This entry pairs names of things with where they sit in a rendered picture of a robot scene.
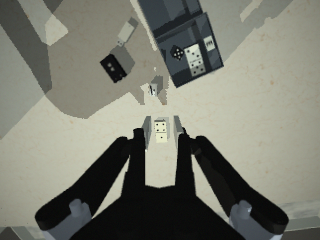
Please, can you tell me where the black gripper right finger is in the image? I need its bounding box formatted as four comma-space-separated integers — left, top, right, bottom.
172, 116, 289, 240

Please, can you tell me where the white usb stick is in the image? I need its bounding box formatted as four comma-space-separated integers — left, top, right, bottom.
116, 21, 135, 47

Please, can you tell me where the dark grey rack of bins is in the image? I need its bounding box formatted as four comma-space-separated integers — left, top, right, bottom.
138, 0, 224, 88

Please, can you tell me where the white domino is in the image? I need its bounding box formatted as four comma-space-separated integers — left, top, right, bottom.
184, 44, 206, 77
154, 121, 167, 143

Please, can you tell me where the black die with white pips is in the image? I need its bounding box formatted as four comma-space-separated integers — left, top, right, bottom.
172, 47, 184, 60

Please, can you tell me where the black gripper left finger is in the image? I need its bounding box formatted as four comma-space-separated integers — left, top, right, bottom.
35, 116, 152, 240

